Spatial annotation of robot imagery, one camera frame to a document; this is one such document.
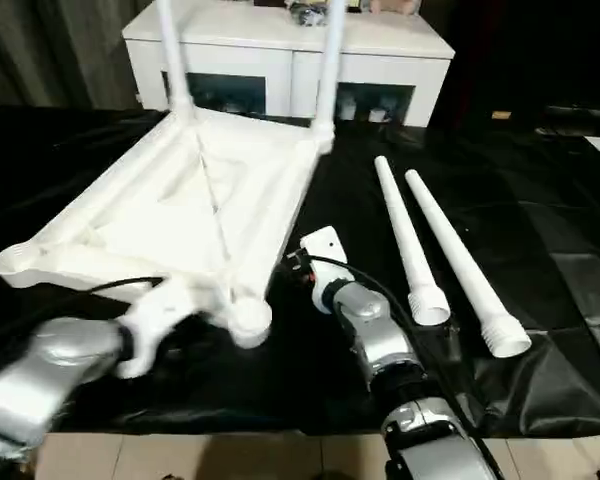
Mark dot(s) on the white plastic table top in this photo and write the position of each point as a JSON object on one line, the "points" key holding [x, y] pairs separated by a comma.
{"points": [[155, 200]]}

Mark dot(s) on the white plastic table leg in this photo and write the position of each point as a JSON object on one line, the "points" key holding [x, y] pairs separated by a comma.
{"points": [[405, 235], [175, 55], [330, 65], [460, 265]]}

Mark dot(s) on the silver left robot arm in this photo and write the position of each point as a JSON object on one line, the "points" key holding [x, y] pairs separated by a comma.
{"points": [[45, 370]]}

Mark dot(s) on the small white figurine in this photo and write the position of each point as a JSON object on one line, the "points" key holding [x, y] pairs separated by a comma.
{"points": [[377, 114], [348, 108]]}

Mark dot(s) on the black mat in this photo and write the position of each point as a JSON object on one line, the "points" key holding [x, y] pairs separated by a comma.
{"points": [[480, 225]]}

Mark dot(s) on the white cabinet with glass doors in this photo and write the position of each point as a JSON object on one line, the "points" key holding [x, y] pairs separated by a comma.
{"points": [[260, 50]]}

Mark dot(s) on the small yellow label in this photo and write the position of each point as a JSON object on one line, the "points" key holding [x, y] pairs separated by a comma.
{"points": [[500, 114]]}

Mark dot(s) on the small yellow black box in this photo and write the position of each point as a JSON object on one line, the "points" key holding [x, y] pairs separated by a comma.
{"points": [[356, 4]]}

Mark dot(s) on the brown plush toy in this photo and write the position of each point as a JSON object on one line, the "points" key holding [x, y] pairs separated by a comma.
{"points": [[392, 5]]}

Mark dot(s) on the grey curtain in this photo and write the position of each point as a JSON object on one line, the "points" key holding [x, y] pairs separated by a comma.
{"points": [[45, 50]]}

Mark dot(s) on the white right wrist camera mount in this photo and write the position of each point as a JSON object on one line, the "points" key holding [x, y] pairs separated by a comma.
{"points": [[330, 250]]}

